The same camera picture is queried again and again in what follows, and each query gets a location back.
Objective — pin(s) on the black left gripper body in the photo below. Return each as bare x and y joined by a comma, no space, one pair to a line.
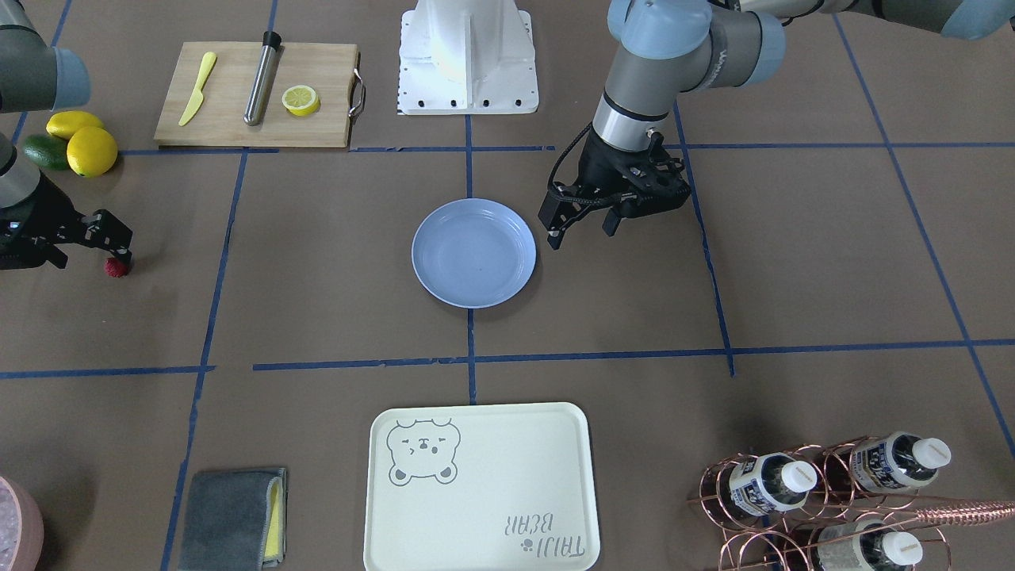
600,169

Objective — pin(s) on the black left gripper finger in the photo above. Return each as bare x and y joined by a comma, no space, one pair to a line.
556,223
611,222

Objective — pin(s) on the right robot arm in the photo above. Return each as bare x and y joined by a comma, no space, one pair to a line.
34,76

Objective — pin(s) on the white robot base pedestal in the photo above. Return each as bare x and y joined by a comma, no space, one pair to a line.
466,58

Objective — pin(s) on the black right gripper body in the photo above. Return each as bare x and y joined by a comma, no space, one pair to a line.
30,212

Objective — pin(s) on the green avocado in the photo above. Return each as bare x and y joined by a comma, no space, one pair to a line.
47,151

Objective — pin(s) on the grey folded cloth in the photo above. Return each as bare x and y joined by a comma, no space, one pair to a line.
235,520

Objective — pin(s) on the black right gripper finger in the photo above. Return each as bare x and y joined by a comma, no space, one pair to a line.
106,232
121,262

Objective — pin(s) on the yellow plastic knife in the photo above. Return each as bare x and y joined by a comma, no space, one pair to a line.
197,96

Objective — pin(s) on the lemon half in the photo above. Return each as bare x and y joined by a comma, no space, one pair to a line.
301,101

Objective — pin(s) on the blue plate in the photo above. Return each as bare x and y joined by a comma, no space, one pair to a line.
473,253

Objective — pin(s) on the dark drink bottle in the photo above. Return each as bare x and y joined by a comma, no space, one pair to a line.
771,483
900,461
867,545

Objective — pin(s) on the steel rod with black tip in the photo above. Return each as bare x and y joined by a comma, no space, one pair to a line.
271,52

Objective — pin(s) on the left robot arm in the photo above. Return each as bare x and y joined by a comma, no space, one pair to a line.
667,48

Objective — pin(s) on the red strawberry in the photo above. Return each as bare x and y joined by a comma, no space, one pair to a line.
113,274

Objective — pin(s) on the pink bowl with ice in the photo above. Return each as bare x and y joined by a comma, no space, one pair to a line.
22,528

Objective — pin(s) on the copper wire bottle rack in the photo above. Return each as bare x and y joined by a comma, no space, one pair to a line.
789,540

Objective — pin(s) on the yellow lemon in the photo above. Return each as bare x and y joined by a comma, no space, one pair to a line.
65,124
91,151

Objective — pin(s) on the cream bear tray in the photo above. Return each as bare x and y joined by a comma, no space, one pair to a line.
481,487

